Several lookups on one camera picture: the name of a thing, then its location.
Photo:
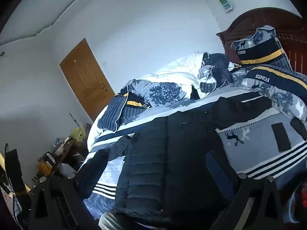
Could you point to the red and blue cloth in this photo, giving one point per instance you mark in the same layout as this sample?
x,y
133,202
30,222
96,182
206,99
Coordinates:
x,y
298,201

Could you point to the yellow and black device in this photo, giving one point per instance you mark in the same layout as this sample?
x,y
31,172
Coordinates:
x,y
46,165

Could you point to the green and white wall sign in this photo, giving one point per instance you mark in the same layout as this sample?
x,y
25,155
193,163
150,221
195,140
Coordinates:
x,y
225,2

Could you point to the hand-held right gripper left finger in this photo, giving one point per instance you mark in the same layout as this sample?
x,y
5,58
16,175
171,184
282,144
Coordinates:
x,y
92,172

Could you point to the black smartphone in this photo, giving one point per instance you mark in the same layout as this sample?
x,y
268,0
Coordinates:
x,y
281,137

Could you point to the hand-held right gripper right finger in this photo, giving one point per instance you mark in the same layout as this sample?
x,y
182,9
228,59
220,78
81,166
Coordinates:
x,y
217,172

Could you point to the black upright object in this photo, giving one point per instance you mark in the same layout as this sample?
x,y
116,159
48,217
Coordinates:
x,y
14,170

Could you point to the blue white printed quilt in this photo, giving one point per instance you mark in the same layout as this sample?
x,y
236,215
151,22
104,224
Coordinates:
x,y
172,86

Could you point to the brown wooden door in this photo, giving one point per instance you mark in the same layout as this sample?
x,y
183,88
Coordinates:
x,y
87,79

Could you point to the blue striped pillow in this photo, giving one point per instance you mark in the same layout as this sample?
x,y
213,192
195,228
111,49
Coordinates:
x,y
117,115

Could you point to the pink patterned cloth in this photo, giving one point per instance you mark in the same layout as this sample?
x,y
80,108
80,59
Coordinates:
x,y
6,203

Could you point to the black puffer jacket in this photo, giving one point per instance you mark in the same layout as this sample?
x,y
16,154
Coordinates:
x,y
168,163

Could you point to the yellow plastic bag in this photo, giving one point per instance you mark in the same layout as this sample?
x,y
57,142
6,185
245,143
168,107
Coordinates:
x,y
76,133

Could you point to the navy pillow with yellow stripe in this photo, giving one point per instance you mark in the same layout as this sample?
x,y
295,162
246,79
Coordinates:
x,y
260,48
278,86

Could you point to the dark wooden headboard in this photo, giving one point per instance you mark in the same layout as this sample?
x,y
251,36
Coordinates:
x,y
263,20

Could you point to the dark wooden side table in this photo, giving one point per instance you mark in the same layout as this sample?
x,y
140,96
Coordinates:
x,y
72,157

